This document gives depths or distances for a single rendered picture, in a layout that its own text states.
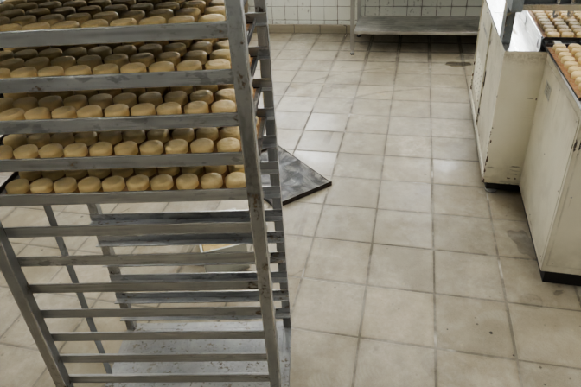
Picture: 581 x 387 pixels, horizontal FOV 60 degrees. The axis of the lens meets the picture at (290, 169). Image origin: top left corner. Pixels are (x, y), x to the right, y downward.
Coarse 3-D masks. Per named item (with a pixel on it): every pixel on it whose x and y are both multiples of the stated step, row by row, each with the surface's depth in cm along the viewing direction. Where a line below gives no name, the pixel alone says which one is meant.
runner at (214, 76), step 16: (0, 80) 97; (16, 80) 97; (32, 80) 97; (48, 80) 97; (64, 80) 97; (80, 80) 97; (96, 80) 97; (112, 80) 97; (128, 80) 97; (144, 80) 96; (160, 80) 96; (176, 80) 96; (192, 80) 96; (208, 80) 96; (224, 80) 96
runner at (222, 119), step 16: (224, 112) 100; (0, 128) 103; (16, 128) 103; (32, 128) 103; (48, 128) 103; (64, 128) 102; (80, 128) 102; (96, 128) 102; (112, 128) 102; (128, 128) 102; (144, 128) 102; (160, 128) 102; (176, 128) 102
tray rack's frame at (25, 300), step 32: (0, 224) 115; (0, 256) 117; (32, 320) 128; (128, 352) 186; (160, 352) 185; (288, 352) 182; (64, 384) 142; (128, 384) 174; (160, 384) 174; (192, 384) 173; (224, 384) 172; (256, 384) 172; (288, 384) 171
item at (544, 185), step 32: (544, 96) 236; (544, 128) 231; (576, 128) 186; (544, 160) 227; (576, 160) 189; (544, 192) 222; (576, 192) 196; (544, 224) 218; (576, 224) 203; (544, 256) 215; (576, 256) 211
